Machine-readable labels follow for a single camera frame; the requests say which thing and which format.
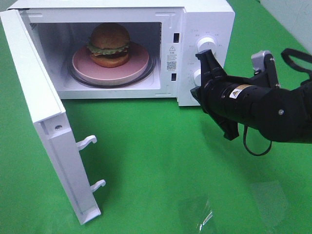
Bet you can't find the upper white microwave knob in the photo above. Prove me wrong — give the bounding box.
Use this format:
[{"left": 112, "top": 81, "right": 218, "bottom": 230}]
[{"left": 197, "top": 36, "right": 217, "bottom": 56}]

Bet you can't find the black camera cable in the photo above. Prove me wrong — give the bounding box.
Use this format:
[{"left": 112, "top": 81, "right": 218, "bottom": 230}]
[{"left": 243, "top": 48, "right": 312, "bottom": 156}]

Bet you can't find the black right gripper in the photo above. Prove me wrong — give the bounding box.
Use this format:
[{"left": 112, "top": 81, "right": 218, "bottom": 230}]
[{"left": 190, "top": 50, "right": 254, "bottom": 140}]

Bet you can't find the white microwave door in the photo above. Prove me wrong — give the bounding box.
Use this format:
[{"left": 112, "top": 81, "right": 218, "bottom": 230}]
[{"left": 0, "top": 10, "right": 106, "bottom": 224}]

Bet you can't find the lower white microwave knob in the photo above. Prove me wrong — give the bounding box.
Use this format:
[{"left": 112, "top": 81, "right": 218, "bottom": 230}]
[{"left": 193, "top": 69, "right": 201, "bottom": 86}]

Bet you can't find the clear adhesive tape strip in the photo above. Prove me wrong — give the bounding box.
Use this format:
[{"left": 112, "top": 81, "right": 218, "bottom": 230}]
[{"left": 176, "top": 198, "right": 215, "bottom": 232}]

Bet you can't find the white microwave knob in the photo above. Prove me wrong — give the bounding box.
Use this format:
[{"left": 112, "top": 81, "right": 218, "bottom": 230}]
[
  {"left": 193, "top": 69, "right": 201, "bottom": 86},
  {"left": 197, "top": 36, "right": 217, "bottom": 56}
]

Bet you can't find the burger with lettuce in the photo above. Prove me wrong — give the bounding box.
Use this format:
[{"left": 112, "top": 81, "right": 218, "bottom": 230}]
[{"left": 86, "top": 23, "right": 130, "bottom": 68}]

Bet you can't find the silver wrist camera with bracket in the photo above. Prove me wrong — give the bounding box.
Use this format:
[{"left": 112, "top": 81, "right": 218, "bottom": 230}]
[{"left": 251, "top": 50, "right": 280, "bottom": 88}]

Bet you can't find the white microwave oven body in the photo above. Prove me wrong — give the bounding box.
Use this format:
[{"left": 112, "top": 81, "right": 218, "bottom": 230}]
[{"left": 6, "top": 0, "right": 235, "bottom": 106}]

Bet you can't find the pink round plate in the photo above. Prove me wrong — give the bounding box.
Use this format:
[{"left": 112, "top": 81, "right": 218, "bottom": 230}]
[{"left": 72, "top": 43, "right": 150, "bottom": 86}]

